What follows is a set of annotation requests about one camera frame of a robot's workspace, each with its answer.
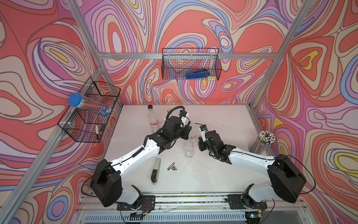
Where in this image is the clear square bottle with cork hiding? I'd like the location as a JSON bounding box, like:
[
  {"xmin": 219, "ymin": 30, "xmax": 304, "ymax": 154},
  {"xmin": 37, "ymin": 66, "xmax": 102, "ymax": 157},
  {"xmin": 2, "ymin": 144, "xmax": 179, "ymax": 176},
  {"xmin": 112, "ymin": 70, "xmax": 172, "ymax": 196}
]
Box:
[{"xmin": 182, "ymin": 136, "xmax": 194, "ymax": 158}]

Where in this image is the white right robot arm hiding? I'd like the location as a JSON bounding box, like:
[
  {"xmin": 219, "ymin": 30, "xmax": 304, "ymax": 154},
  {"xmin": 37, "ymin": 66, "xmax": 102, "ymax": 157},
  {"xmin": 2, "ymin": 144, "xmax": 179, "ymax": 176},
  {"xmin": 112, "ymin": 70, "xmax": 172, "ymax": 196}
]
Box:
[{"xmin": 198, "ymin": 130, "xmax": 307, "ymax": 207}]

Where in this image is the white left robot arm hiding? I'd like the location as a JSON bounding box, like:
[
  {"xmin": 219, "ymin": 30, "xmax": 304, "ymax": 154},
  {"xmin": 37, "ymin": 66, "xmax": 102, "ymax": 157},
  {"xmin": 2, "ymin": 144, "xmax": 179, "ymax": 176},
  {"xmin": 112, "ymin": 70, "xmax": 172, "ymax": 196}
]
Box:
[{"xmin": 90, "ymin": 116, "xmax": 192, "ymax": 207}]

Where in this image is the clear glass bottle black cap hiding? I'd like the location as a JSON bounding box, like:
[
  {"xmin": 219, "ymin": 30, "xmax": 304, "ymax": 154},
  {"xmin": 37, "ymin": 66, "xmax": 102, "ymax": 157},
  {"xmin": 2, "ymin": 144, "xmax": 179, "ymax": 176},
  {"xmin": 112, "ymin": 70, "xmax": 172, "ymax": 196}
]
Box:
[{"xmin": 147, "ymin": 105, "xmax": 159, "ymax": 133}]

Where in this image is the small metal clip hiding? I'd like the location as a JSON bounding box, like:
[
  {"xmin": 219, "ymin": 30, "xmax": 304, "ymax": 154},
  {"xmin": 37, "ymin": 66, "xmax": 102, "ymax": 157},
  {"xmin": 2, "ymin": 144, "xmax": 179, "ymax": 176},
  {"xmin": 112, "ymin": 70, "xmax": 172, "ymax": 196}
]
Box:
[{"xmin": 167, "ymin": 162, "xmax": 177, "ymax": 171}]

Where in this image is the metal cup of pencils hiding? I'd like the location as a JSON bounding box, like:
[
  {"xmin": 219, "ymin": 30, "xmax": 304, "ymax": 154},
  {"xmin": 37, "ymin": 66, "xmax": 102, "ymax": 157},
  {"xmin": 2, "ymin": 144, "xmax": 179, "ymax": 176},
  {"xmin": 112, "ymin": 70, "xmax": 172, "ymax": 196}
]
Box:
[{"xmin": 249, "ymin": 130, "xmax": 276, "ymax": 154}]

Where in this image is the black and beige flat tool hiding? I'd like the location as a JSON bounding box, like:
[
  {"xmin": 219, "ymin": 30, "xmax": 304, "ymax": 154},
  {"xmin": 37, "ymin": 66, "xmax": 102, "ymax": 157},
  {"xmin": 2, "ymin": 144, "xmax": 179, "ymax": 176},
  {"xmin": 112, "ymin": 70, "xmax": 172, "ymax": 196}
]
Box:
[{"xmin": 151, "ymin": 158, "xmax": 161, "ymax": 184}]

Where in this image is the blue plastic tool in basket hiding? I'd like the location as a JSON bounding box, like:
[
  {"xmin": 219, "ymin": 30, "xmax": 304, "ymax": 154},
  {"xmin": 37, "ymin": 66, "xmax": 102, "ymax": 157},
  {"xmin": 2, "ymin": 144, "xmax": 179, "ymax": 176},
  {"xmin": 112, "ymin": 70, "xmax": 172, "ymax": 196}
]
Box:
[{"xmin": 186, "ymin": 69, "xmax": 210, "ymax": 79}]

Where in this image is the black marker in basket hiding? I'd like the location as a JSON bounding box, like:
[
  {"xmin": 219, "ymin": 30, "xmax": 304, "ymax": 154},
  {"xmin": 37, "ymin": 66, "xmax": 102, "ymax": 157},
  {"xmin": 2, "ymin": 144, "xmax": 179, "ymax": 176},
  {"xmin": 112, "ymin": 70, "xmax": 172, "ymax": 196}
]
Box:
[{"xmin": 95, "ymin": 125, "xmax": 99, "ymax": 140}]

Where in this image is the clear tube with blue cap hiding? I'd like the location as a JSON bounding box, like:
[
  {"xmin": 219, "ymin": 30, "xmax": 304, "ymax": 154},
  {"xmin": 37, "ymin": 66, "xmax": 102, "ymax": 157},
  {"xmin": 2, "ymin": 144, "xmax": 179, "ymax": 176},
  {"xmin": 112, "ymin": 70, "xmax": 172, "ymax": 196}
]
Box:
[{"xmin": 68, "ymin": 92, "xmax": 111, "ymax": 117}]

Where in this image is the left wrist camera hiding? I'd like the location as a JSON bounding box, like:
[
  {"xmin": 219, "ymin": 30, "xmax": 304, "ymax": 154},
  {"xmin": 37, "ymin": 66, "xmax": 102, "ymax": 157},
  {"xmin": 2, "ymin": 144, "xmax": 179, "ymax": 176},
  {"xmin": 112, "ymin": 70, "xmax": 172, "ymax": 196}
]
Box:
[{"xmin": 179, "ymin": 109, "xmax": 190, "ymax": 127}]

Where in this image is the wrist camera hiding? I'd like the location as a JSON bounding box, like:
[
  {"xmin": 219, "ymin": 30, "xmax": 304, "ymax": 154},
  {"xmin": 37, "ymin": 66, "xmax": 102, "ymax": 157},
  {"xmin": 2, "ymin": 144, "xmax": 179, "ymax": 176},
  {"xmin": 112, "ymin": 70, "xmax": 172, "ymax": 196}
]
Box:
[
  {"xmin": 179, "ymin": 109, "xmax": 190, "ymax": 127},
  {"xmin": 199, "ymin": 124, "xmax": 208, "ymax": 142}
]

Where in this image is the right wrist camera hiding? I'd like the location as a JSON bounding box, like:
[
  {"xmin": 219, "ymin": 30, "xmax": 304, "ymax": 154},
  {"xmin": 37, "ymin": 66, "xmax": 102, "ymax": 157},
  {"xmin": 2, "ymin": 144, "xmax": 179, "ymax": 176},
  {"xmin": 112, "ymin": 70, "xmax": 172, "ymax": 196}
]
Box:
[{"xmin": 199, "ymin": 124, "xmax": 208, "ymax": 142}]

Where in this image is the black wire basket back wall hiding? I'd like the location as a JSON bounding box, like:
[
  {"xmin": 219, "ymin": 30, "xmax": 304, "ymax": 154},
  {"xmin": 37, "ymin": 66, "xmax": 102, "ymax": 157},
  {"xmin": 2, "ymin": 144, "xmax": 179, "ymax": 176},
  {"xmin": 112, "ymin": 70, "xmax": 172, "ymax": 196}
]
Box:
[{"xmin": 161, "ymin": 47, "xmax": 222, "ymax": 81}]

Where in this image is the black wire basket wall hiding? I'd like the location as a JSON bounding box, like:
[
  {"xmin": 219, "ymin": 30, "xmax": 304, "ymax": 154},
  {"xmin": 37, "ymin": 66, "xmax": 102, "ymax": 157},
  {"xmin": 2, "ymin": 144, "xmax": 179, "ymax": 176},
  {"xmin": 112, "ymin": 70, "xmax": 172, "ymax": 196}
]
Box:
[
  {"xmin": 57, "ymin": 77, "xmax": 121, "ymax": 143},
  {"xmin": 161, "ymin": 47, "xmax": 222, "ymax": 81}
]

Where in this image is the black wire basket left wall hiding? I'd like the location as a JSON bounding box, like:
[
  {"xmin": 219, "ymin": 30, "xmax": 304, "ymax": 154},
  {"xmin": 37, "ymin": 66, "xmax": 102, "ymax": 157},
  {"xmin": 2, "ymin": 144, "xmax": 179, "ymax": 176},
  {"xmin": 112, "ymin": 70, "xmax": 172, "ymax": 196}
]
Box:
[{"xmin": 57, "ymin": 77, "xmax": 121, "ymax": 143}]

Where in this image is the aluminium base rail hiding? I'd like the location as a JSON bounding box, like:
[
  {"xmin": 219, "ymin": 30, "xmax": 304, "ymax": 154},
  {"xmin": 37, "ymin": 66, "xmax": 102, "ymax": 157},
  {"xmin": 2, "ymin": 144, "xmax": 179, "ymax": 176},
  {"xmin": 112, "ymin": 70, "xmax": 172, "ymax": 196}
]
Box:
[{"xmin": 76, "ymin": 192, "xmax": 306, "ymax": 224}]

